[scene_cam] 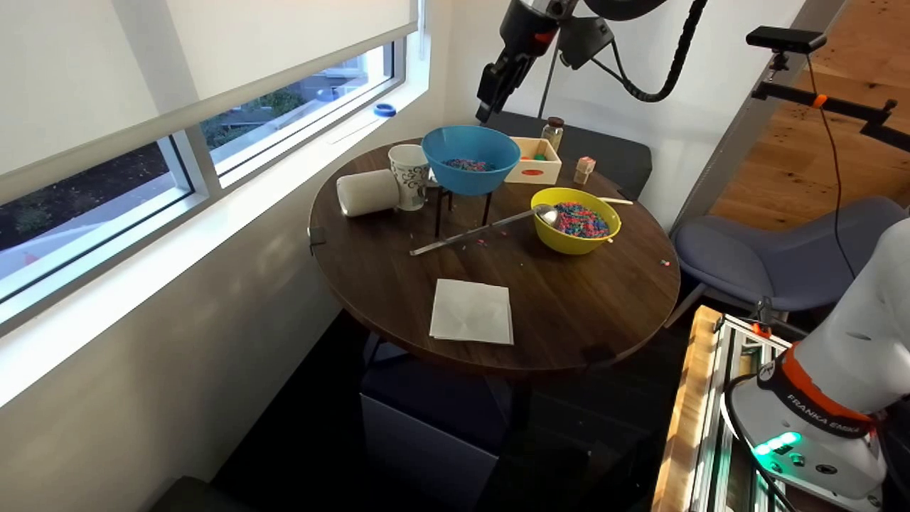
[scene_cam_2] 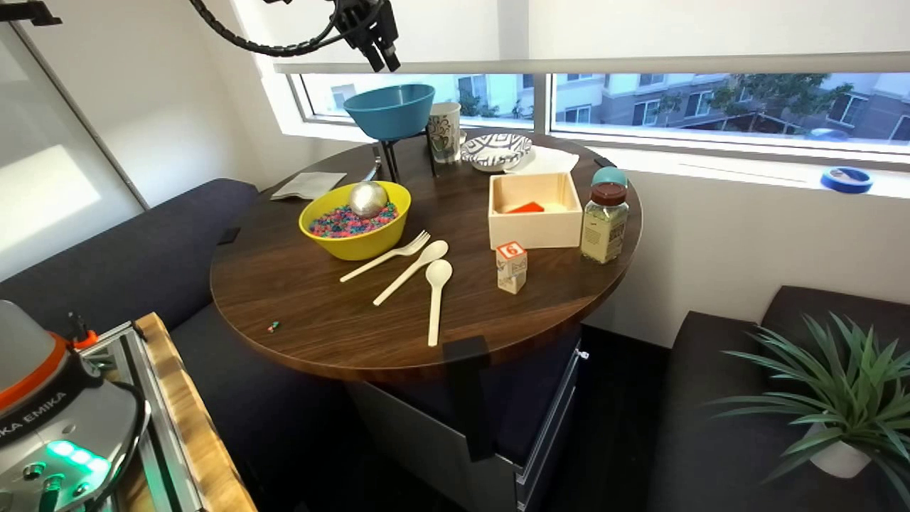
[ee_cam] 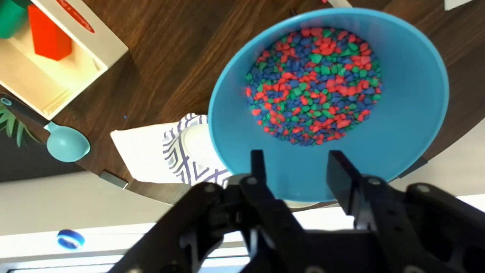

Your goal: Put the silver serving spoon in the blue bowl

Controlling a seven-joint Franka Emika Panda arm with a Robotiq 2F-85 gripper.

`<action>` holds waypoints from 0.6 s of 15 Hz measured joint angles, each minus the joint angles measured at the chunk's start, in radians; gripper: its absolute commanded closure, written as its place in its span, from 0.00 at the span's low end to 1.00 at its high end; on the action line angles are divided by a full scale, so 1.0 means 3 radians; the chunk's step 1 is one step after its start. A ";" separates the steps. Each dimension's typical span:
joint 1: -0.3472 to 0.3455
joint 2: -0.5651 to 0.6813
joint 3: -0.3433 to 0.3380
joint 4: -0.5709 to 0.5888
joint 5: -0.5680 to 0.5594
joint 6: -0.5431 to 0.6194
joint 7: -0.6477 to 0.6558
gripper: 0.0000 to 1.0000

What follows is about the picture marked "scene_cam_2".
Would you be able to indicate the Franka robot arm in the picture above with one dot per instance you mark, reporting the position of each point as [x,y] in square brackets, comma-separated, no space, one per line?
[58,427]

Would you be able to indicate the blue tape roll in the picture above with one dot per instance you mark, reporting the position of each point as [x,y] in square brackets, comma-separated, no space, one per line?
[845,179]

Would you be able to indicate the glass jar with filling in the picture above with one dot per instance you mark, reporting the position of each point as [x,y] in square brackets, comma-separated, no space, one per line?
[444,131]

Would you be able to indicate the black white patterned plate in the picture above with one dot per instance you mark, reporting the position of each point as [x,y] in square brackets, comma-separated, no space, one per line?
[497,148]

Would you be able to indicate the dark square seat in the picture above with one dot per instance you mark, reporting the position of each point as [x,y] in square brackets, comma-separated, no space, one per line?
[722,444]

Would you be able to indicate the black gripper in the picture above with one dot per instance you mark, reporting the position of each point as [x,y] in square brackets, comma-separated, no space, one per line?
[360,17]

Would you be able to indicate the colourful candies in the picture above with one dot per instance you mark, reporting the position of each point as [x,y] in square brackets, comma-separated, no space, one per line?
[338,223]

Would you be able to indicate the small screw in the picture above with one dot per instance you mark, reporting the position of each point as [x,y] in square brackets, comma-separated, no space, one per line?
[274,326]

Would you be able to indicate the grey table base cabinet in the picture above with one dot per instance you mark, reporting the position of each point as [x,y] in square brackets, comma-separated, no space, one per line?
[429,444]

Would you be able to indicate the yellow bowl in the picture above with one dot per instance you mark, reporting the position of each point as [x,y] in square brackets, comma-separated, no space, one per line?
[366,242]

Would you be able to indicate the green spiky plant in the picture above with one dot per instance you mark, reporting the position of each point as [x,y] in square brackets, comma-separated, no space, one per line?
[842,388]

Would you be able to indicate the glass wall panel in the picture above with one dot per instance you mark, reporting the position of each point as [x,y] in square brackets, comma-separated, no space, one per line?
[48,179]

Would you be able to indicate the white roller blind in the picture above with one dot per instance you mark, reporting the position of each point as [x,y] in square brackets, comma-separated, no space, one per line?
[616,31]

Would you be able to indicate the blue bowl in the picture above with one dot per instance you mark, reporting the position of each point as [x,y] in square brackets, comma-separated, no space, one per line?
[387,110]

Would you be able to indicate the small teal bowl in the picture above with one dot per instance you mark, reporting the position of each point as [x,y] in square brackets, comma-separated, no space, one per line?
[609,178]

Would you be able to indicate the white window frame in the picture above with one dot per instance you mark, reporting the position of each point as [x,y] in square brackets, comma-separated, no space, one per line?
[541,104]

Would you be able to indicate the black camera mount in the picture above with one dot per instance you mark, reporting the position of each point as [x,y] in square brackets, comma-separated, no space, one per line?
[29,11]

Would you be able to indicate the orange item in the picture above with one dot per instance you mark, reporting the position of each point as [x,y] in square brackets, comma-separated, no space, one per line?
[528,206]

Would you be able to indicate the cream plastic fork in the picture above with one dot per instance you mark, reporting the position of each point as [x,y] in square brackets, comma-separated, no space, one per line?
[399,250]

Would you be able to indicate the cream plastic spoon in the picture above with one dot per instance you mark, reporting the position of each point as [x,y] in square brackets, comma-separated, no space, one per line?
[436,295]
[417,265]

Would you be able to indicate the dark long sofa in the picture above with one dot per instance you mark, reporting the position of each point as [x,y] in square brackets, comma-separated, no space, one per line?
[133,258]

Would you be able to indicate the spice jar brown lid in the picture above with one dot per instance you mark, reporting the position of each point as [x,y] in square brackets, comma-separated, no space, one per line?
[604,231]

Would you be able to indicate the white napkin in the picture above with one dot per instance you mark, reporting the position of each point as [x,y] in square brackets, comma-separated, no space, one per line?
[551,159]

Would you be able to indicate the white plant pot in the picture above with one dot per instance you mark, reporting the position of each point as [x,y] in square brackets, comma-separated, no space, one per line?
[841,458]

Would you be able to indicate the wooden board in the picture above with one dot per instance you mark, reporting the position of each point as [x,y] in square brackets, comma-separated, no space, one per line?
[194,427]

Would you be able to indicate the light wooden box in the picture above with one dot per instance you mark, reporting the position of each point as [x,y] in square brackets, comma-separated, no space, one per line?
[537,231]

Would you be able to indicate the silver serving spoon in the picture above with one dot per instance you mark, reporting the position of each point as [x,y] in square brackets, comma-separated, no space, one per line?
[369,196]

